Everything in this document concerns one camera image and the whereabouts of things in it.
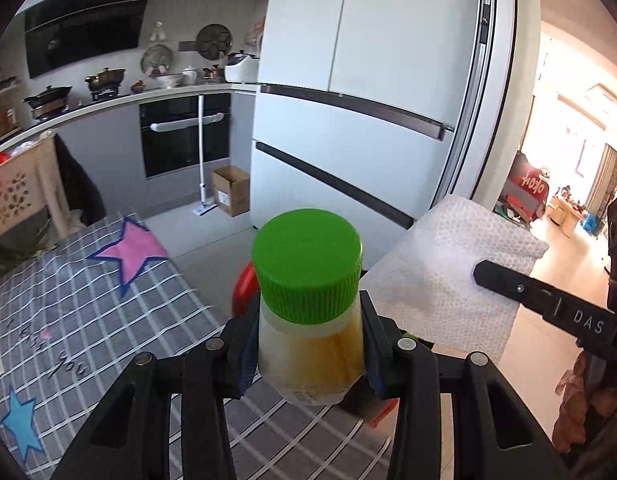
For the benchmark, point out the black built-in oven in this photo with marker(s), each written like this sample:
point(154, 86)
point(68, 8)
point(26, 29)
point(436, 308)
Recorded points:
point(169, 132)

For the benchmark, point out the white refrigerator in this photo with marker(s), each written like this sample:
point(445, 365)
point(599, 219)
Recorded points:
point(377, 109)

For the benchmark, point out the white paper towel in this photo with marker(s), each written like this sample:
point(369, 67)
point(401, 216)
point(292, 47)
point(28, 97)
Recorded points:
point(426, 284)

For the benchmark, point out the green cap plastic bottle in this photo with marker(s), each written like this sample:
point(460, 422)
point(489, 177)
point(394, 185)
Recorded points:
point(308, 263)

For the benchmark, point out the red round stool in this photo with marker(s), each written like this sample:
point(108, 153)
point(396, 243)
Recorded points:
point(245, 287)

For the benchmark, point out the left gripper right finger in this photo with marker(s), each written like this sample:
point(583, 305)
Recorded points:
point(495, 435)

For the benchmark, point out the black range hood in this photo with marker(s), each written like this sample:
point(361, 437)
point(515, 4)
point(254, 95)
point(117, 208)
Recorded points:
point(61, 32)

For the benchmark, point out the white rice cooker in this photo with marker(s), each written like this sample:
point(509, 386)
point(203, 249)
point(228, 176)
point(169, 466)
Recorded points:
point(241, 68)

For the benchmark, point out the white stick vacuum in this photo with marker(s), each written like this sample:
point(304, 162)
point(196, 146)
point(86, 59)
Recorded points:
point(206, 202)

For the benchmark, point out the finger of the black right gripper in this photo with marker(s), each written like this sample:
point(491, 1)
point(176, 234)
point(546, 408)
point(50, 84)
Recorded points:
point(594, 327)

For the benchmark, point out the black cooking pot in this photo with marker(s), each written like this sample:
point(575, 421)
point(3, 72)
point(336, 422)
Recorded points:
point(52, 101)

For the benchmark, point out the grey checked star tablecloth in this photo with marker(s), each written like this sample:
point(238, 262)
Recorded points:
point(67, 330)

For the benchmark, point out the cardboard box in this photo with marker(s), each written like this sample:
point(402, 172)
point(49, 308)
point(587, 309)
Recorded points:
point(231, 187)

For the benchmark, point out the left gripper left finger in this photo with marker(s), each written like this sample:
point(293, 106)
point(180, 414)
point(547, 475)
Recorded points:
point(127, 436)

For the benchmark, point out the cream perforated chair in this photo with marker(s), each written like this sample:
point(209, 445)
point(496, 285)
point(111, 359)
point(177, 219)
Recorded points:
point(31, 182)

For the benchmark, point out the brown cooking pot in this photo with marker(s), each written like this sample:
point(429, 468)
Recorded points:
point(106, 84)

